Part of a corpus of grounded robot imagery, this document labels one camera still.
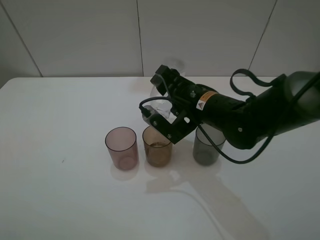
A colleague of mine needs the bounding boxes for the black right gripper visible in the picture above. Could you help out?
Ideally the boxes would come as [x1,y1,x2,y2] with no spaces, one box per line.
[150,64,270,150]

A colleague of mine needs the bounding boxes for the clear plastic water bottle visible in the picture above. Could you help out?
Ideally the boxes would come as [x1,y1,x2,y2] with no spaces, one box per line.
[143,56,186,124]

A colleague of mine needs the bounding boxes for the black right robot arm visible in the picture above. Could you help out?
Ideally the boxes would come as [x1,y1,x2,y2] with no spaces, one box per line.
[147,65,320,150]

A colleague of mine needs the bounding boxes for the amber translucent plastic cup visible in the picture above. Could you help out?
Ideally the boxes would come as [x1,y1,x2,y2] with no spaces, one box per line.
[142,126,173,168]

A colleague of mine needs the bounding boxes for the pink translucent plastic cup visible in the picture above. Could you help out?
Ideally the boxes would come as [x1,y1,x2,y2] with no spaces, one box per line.
[104,126,139,171]

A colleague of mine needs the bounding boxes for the grey translucent plastic cup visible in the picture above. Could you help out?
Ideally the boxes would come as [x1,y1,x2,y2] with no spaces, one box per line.
[193,123,226,166]

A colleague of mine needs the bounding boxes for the black camera cable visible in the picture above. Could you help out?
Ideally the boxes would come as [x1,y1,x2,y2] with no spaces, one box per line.
[138,74,320,165]

